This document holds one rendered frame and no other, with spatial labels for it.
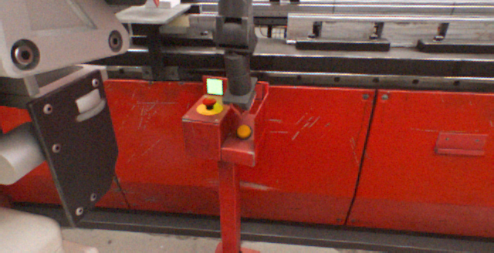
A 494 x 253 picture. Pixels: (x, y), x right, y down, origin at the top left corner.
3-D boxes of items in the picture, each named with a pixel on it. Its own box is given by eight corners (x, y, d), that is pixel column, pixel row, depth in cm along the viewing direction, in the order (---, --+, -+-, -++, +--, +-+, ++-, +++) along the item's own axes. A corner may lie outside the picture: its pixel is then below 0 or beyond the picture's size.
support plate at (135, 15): (102, 22, 87) (101, 18, 86) (140, 6, 110) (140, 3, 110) (166, 24, 85) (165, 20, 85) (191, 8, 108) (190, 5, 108)
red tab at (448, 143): (436, 153, 108) (441, 135, 105) (433, 149, 110) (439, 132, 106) (483, 155, 107) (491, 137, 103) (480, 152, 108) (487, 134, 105)
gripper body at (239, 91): (258, 83, 81) (256, 59, 76) (248, 109, 74) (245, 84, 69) (234, 81, 82) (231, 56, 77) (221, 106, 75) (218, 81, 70)
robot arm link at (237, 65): (219, 54, 68) (245, 55, 67) (228, 38, 73) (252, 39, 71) (223, 79, 72) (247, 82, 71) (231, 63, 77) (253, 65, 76)
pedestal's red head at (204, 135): (184, 155, 88) (178, 97, 79) (206, 127, 101) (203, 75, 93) (254, 166, 83) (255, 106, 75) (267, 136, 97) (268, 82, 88)
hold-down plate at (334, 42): (296, 48, 105) (296, 40, 103) (295, 45, 109) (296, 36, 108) (389, 51, 102) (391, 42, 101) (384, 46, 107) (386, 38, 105)
